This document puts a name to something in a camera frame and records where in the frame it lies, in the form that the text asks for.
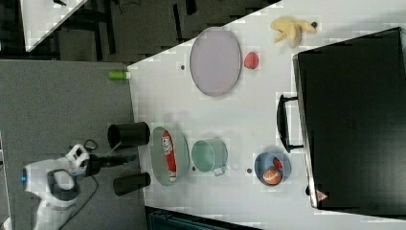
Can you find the orange felt fruit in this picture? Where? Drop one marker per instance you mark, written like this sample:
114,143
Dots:
272,177

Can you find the black cylinder post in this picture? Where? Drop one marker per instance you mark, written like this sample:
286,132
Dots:
128,135
131,183

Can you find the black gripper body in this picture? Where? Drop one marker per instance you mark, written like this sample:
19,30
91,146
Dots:
95,164

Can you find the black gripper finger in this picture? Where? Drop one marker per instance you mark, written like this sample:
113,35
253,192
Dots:
122,158

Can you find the green mug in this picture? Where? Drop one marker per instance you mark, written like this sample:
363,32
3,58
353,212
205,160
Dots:
210,155

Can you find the red felt ketchup bottle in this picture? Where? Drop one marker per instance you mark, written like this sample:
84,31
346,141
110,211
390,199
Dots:
168,149

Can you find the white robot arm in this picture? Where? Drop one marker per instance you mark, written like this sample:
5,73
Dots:
55,182

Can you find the green marker pen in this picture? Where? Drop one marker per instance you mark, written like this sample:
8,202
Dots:
119,75

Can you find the lower black cylinder post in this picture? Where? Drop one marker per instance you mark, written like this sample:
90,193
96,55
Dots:
131,183

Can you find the yellow felt banana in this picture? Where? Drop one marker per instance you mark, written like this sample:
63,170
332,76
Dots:
291,29

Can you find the green oval strainer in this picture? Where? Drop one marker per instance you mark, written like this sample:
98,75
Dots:
158,158

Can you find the black toaster oven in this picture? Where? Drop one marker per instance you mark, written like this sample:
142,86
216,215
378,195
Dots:
352,106

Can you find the grey round plate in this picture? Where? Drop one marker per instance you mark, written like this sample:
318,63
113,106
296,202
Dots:
215,62

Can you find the red felt strawberry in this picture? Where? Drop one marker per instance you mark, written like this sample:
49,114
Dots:
251,61

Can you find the upper black cylinder post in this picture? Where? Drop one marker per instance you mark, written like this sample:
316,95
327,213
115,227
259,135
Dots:
128,135

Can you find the small red felt fruit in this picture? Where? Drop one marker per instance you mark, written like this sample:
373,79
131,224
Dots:
277,163

